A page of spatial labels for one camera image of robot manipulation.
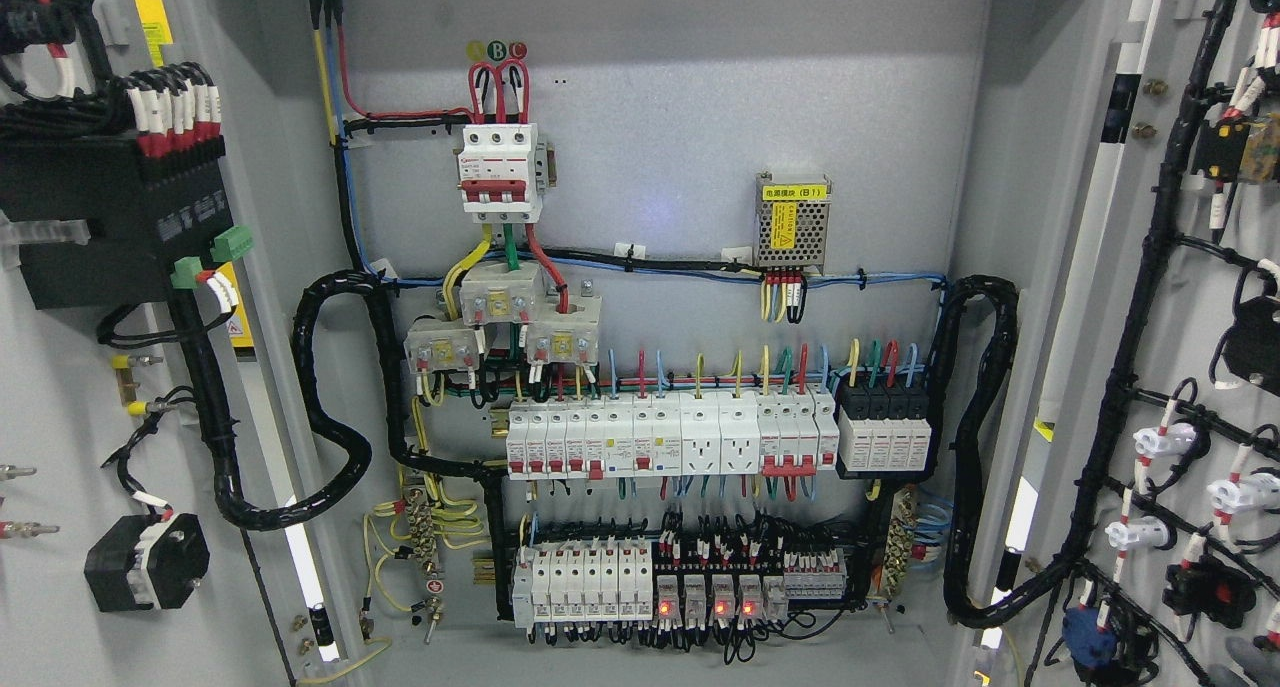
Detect metal mesh power supply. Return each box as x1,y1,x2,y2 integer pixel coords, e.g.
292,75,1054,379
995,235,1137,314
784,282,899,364
754,171,832,272

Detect white lower breaker row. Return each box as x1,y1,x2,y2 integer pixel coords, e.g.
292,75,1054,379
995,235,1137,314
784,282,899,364
511,537,657,629

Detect black corrugated cable conduit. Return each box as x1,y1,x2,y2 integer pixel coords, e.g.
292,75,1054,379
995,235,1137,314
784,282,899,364
932,274,1021,628
210,270,401,531

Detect white socket breaker row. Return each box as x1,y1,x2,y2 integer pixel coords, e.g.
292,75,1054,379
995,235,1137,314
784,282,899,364
506,388,838,478

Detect black corrugated cable conduit right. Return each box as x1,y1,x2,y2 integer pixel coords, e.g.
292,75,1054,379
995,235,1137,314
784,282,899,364
932,274,1021,628

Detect black white surge protector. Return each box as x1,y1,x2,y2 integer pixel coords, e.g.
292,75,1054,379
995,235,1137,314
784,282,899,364
836,380,937,482

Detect black corrugated cable conduit left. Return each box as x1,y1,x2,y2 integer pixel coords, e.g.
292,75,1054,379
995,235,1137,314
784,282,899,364
210,270,401,531

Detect red white main breaker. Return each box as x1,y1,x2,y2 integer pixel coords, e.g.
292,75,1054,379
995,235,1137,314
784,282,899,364
457,123,549,225

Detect relay terminal row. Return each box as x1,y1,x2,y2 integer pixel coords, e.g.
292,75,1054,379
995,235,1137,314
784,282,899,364
653,510,849,638

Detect transparent current transformer blocks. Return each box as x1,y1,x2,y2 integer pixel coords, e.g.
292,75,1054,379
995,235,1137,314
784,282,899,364
404,260,602,380

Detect grey cabinet door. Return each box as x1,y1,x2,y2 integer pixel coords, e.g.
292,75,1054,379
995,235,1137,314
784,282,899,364
3,0,364,686
948,0,1277,686

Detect brass ground terminal bar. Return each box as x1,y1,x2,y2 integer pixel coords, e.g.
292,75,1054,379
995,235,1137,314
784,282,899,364
401,486,439,578

